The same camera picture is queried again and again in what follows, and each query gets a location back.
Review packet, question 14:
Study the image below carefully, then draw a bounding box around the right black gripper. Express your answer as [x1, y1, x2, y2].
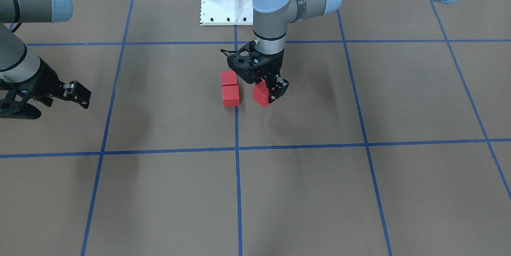
[16, 60, 91, 109]

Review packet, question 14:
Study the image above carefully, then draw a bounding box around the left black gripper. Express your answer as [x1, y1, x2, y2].
[240, 50, 289, 103]

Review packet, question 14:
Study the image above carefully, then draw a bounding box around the red block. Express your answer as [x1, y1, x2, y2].
[220, 71, 238, 87]
[222, 85, 241, 107]
[253, 81, 270, 107]

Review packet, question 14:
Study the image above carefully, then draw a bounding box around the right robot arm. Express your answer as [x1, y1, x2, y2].
[0, 0, 91, 119]

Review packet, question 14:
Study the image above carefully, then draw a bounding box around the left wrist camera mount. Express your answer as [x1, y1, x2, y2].
[220, 41, 261, 73]

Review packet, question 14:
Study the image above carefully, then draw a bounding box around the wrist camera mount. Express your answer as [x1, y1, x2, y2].
[0, 90, 42, 120]
[220, 41, 261, 73]

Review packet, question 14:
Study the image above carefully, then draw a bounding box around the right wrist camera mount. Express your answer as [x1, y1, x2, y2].
[0, 90, 42, 120]

